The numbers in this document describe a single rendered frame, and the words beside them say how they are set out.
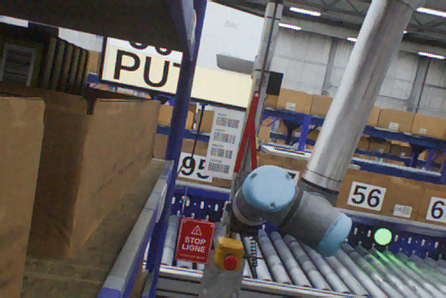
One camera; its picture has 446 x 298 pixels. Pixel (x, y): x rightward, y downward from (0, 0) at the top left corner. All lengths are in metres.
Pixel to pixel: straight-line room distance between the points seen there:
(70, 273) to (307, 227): 0.55
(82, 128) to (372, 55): 0.72
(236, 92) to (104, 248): 0.95
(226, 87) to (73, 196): 0.95
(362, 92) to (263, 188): 0.31
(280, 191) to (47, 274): 0.53
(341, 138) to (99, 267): 0.68
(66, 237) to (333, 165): 0.68
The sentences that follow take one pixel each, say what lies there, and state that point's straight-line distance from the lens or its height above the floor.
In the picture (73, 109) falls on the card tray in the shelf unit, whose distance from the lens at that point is 0.24.
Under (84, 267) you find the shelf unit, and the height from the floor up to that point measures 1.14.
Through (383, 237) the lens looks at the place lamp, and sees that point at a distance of 1.88.
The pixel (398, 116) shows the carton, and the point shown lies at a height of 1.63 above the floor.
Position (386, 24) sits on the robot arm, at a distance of 0.89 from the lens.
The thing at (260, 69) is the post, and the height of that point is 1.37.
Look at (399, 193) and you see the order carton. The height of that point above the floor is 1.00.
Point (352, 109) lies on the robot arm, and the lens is 0.85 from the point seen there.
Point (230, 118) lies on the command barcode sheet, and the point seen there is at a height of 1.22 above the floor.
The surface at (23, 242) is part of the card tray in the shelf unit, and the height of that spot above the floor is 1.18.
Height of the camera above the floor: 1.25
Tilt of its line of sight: 7 degrees down
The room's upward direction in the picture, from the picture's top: 11 degrees clockwise
